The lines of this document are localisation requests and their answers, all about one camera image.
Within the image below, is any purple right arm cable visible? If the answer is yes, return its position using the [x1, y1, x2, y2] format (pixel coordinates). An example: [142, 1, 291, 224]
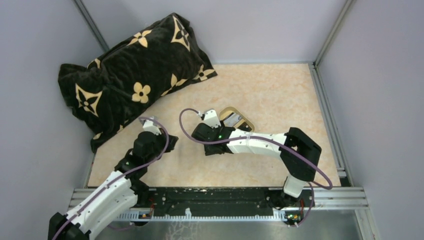
[179, 108, 333, 228]

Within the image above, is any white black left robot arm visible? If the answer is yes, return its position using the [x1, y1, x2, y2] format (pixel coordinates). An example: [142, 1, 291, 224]
[47, 130, 179, 240]

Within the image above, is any aluminium right side rail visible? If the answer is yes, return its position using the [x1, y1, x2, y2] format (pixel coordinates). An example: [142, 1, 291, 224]
[308, 62, 353, 187]

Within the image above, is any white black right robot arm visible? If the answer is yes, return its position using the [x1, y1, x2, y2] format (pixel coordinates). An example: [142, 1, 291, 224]
[191, 123, 322, 199]

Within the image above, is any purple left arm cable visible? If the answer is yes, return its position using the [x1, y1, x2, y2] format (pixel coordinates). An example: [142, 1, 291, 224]
[51, 116, 170, 240]

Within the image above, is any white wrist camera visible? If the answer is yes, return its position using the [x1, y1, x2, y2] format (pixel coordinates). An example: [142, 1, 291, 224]
[199, 108, 222, 129]
[138, 116, 162, 136]

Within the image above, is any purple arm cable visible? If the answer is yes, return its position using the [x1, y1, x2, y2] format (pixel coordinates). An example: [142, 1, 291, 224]
[51, 116, 170, 240]
[179, 108, 333, 228]

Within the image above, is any beige oval card holder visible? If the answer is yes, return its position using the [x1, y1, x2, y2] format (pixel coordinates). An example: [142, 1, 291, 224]
[218, 106, 255, 132]

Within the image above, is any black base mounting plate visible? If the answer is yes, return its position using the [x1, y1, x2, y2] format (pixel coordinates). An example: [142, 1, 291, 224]
[135, 187, 315, 223]

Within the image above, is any black floral pillow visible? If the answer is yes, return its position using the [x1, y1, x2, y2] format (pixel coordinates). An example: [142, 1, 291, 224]
[57, 12, 217, 152]

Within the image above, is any aluminium frame rail front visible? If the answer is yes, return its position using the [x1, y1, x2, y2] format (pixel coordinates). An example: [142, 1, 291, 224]
[68, 187, 370, 223]

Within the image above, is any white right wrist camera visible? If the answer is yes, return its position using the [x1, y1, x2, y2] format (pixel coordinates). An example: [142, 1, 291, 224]
[199, 108, 222, 129]

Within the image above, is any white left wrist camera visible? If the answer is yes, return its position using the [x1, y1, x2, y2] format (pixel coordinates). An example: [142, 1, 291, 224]
[138, 116, 162, 136]

